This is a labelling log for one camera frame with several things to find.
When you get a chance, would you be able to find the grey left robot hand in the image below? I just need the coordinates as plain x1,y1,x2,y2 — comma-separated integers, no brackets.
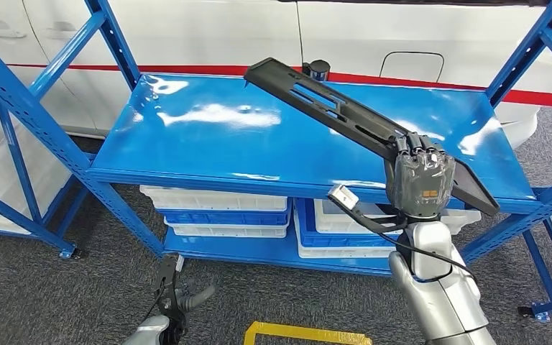
161,280,216,344

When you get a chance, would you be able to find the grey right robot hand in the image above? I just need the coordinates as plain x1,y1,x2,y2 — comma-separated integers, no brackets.
384,132,457,221

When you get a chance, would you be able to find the black plastic panel part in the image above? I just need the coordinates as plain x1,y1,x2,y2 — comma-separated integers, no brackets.
243,57,501,218

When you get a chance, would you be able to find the white plastic crate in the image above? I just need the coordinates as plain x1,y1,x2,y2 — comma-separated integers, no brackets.
312,198,482,236
164,218,290,239
139,184,289,212
293,209,396,259

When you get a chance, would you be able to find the blue plastic crate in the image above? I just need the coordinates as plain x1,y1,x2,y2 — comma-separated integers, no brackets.
295,197,398,249
157,202,292,227

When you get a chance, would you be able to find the yellow floor tape square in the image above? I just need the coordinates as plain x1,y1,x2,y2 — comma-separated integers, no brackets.
244,321,374,345

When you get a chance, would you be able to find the white car with red stripe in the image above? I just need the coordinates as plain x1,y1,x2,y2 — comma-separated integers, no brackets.
0,0,552,144

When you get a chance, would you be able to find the black right camera bracket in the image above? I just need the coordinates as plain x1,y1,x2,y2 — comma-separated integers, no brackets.
331,195,408,235

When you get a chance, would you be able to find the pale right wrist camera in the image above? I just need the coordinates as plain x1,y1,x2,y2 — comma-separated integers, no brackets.
328,184,359,211

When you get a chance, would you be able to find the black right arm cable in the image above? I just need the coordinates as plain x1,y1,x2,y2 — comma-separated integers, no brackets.
376,228,479,287

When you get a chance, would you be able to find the black cylinder post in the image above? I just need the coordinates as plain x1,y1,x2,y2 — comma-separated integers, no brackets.
302,59,331,82

